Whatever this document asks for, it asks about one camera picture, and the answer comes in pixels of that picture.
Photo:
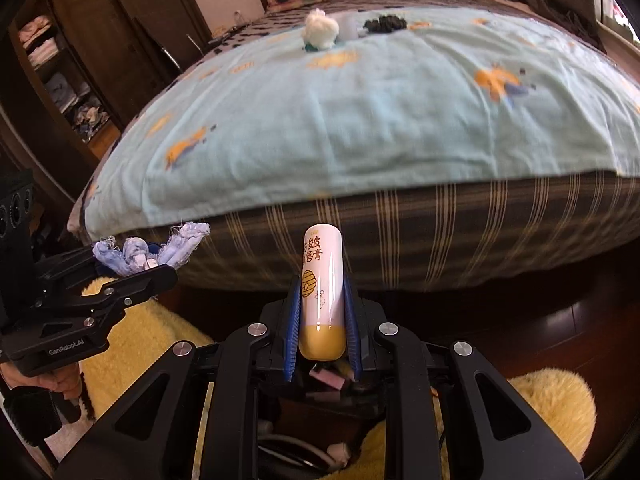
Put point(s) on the pale blue frayed cloth bundle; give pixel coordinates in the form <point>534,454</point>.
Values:
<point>185,245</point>

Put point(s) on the black and white striped blanket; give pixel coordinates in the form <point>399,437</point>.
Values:
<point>260,30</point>

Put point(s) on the window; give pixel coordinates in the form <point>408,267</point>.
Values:
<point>622,15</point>

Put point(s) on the yellow and white lip balm tube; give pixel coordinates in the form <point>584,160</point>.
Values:
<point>322,285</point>

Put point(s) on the clear plastic cup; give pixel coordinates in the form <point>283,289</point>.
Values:
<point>352,27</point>

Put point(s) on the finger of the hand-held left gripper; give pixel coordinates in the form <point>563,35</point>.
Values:
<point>140,282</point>
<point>70,265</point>

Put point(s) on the white plush toy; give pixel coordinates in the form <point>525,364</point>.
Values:
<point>322,30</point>

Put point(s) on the light blue printed sheet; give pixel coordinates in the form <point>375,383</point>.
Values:
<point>375,110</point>

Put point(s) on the stacks of folded clothes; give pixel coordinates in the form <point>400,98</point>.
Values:
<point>45,35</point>

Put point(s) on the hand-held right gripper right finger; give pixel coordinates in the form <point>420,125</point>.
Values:
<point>352,335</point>

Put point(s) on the person's left hand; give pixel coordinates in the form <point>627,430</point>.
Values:
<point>65,382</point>

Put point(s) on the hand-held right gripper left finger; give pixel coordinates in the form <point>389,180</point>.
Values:
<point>292,335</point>

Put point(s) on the dark brown curtain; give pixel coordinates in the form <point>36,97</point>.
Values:
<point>550,0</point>

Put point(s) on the dark wooden wardrobe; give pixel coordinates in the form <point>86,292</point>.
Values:
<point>100,10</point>

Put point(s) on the yellow fluffy rug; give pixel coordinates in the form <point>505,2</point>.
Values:
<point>140,340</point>

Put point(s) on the black scrunchie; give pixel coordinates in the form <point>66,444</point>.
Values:
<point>385,24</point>

